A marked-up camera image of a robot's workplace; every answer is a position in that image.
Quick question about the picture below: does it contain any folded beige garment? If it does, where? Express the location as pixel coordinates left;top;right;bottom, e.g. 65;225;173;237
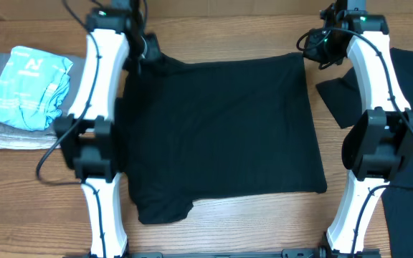
0;123;57;150

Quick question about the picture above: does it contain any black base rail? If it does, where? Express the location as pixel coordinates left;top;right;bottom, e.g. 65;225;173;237
62;247;382;258

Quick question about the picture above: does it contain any black polo shirt Sydrogen logo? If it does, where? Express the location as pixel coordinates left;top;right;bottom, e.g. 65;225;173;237
115;53;327;224

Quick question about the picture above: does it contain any black t-shirt white label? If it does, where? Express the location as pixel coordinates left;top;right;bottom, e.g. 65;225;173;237
316;48;413;258

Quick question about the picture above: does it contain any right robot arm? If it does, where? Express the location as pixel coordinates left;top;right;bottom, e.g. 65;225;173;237
296;2;413;257

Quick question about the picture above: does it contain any folded light blue shirt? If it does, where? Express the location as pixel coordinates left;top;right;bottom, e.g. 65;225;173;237
0;46;73;131

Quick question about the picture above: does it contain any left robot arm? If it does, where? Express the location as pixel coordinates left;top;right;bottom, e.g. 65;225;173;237
54;4;149;257

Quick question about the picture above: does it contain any folded grey garment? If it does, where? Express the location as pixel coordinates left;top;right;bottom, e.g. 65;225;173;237
0;53;85;136

